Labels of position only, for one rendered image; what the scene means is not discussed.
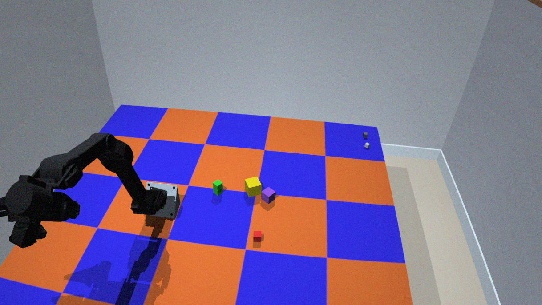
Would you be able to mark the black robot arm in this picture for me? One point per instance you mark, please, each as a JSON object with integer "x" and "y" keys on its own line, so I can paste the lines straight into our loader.
{"x": 33, "y": 196}

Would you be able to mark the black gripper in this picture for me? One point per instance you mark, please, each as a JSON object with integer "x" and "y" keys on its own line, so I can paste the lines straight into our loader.
{"x": 9, "y": 214}

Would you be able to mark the purple cube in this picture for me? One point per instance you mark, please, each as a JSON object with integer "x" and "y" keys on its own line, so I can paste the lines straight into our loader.
{"x": 268, "y": 195}

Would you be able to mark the yellow block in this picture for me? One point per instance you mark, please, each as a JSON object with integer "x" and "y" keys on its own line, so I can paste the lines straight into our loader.
{"x": 253, "y": 186}

